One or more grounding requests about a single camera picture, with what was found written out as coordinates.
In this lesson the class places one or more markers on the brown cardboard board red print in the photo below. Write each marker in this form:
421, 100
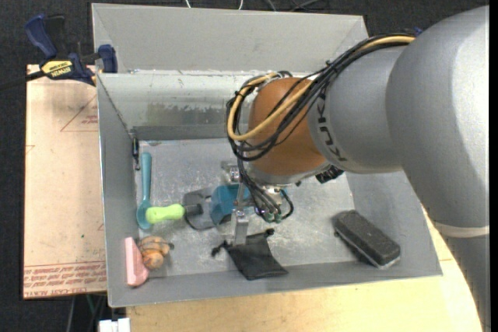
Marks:
62, 186

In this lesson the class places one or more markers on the grey metal bin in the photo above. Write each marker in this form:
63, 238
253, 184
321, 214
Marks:
311, 237

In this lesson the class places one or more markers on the orange-brown toy animal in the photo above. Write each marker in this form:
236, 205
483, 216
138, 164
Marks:
153, 250

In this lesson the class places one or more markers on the black cloth pouch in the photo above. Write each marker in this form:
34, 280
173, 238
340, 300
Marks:
254, 258

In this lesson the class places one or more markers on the teal blue cup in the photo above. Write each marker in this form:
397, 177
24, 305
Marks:
223, 204

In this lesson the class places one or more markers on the black flat block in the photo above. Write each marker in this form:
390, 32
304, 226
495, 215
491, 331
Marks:
367, 239

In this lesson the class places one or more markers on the teal plastic spoon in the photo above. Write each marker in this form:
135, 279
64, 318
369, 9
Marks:
146, 182

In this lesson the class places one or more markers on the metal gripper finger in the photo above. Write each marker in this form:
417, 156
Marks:
240, 229
232, 172

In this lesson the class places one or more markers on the pink flat block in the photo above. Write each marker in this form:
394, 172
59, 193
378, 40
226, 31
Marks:
134, 264

